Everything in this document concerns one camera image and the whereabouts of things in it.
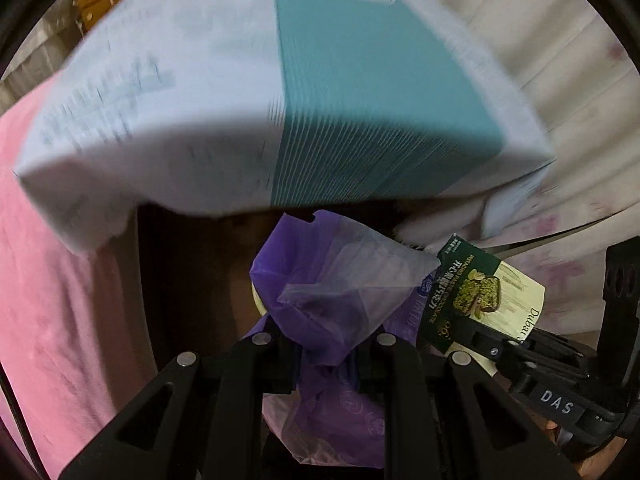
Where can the pink blanket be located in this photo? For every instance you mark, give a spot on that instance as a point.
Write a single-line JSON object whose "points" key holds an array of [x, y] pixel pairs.
{"points": [[65, 285]]}

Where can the purple plastic bag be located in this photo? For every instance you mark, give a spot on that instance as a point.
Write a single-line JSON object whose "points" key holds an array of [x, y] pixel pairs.
{"points": [[325, 300]]}

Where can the white and teal box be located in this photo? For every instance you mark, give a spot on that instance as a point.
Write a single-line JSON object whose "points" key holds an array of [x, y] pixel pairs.
{"points": [[200, 110]]}

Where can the green and cream chocolate wrapper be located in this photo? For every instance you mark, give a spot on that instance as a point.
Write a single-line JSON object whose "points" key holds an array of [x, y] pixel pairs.
{"points": [[480, 295]]}

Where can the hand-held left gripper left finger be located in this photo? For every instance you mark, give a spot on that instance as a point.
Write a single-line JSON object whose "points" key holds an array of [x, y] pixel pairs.
{"points": [[280, 360]]}

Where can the white curtain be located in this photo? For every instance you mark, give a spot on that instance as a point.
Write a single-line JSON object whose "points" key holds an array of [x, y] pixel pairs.
{"points": [[575, 135]]}

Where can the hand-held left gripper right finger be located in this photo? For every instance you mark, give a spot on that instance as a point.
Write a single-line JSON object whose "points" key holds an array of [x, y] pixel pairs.
{"points": [[370, 360]]}

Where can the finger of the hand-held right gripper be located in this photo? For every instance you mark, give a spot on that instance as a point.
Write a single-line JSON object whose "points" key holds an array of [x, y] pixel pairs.
{"points": [[555, 400], [555, 345]]}

